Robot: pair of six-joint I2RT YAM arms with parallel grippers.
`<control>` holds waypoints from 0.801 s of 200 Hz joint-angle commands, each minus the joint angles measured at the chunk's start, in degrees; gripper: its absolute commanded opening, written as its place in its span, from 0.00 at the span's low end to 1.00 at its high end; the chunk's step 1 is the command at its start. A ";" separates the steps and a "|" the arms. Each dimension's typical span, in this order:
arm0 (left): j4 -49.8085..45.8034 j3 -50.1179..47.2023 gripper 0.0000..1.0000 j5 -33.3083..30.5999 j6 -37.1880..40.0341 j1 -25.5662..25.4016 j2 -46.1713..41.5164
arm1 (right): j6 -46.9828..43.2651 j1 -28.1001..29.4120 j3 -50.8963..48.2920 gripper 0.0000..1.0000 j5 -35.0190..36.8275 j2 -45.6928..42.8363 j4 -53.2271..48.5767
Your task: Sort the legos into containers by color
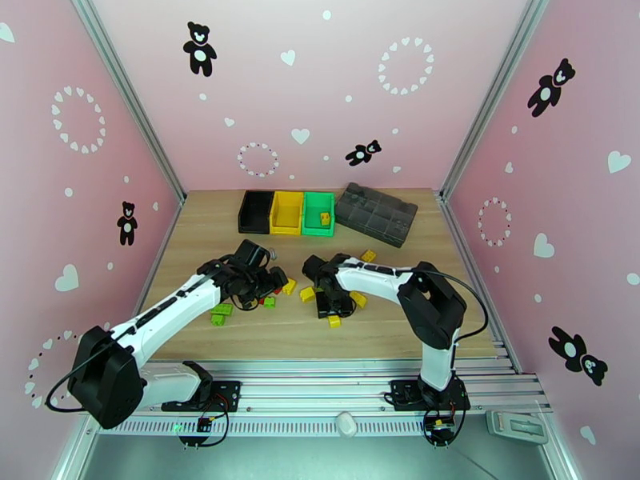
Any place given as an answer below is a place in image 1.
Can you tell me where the yellow plastic bin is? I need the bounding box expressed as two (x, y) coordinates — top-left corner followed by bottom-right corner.
(269, 190), (306, 237)

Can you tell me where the black plastic bin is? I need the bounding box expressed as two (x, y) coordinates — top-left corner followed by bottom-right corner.
(238, 190), (276, 234)

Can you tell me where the green plastic bin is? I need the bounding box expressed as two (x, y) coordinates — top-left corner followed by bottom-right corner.
(301, 191), (336, 238)

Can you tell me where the grey compartment organizer box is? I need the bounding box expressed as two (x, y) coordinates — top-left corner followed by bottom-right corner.
(334, 182), (419, 249)

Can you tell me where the white round knob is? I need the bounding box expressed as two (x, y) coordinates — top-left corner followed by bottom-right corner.
(334, 411), (358, 438)

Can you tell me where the slotted metal strip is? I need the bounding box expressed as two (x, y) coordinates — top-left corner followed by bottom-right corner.
(94, 414), (438, 438)

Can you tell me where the left base power wiring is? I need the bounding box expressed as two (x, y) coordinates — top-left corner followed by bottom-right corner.
(174, 393), (232, 450)

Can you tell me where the base power wiring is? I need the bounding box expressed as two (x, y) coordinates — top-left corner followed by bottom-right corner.
(422, 401), (469, 450)
(174, 393), (232, 450)

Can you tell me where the right base power wiring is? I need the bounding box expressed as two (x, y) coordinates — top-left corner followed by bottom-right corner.
(422, 401), (469, 450)

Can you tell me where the grey metal bottom panel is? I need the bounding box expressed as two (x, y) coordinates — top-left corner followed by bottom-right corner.
(52, 433), (571, 480)

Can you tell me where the grey plastic clamp device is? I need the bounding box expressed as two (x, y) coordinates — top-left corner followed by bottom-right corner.
(486, 410), (550, 446)

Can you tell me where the aluminium rail bed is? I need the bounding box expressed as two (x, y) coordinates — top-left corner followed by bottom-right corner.
(79, 359), (554, 416)

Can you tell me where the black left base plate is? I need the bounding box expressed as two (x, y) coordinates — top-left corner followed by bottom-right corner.
(161, 379), (242, 413)

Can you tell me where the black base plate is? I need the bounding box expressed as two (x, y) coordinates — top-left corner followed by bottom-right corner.
(161, 379), (242, 413)
(390, 379), (471, 412)

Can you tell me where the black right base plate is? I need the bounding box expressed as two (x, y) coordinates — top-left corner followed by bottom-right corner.
(390, 379), (471, 412)

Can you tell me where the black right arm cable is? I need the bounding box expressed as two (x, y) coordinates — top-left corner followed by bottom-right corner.
(427, 270), (490, 347)

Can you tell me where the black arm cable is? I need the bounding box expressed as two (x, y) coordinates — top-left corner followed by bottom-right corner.
(427, 270), (490, 347)
(46, 335), (115, 412)

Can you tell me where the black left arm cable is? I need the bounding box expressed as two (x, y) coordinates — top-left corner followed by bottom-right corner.
(46, 335), (115, 412)

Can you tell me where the aluminium frame post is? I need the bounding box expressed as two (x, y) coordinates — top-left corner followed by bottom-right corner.
(67, 0), (187, 205)
(438, 0), (557, 197)

